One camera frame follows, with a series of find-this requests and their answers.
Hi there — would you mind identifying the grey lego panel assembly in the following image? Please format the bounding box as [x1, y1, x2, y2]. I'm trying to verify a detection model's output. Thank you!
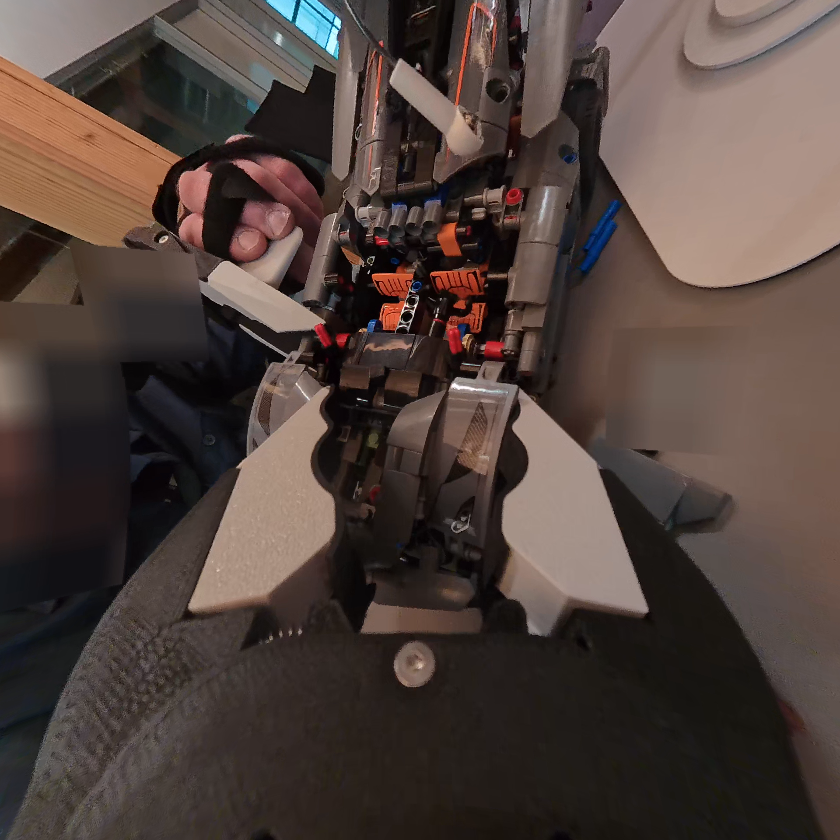
[587, 438, 732, 532]

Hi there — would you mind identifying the light wooden beam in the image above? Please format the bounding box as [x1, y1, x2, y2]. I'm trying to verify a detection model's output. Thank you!
[0, 56, 179, 247]

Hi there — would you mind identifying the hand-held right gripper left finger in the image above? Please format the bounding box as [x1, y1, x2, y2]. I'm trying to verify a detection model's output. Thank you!
[187, 386, 361, 634]

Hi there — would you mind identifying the white round stand base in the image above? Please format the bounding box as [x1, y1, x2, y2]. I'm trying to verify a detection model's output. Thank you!
[682, 0, 840, 70]

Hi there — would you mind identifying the person's left hand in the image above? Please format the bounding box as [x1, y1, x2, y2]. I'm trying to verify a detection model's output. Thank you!
[176, 154, 324, 283]

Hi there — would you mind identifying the grey lego car model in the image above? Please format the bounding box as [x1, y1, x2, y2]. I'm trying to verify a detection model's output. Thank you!
[246, 0, 611, 611]

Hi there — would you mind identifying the blue lego pin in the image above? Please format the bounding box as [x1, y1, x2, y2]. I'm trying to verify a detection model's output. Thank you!
[587, 200, 622, 253]
[577, 220, 618, 273]

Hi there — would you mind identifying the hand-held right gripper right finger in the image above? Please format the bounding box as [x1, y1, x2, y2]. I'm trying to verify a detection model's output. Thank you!
[495, 392, 651, 637]

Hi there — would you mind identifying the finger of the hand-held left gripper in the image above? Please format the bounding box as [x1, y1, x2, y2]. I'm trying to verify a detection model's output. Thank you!
[238, 322, 291, 360]
[199, 259, 327, 336]

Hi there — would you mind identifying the white rounded board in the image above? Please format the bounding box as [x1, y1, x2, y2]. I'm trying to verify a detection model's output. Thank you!
[597, 0, 840, 290]

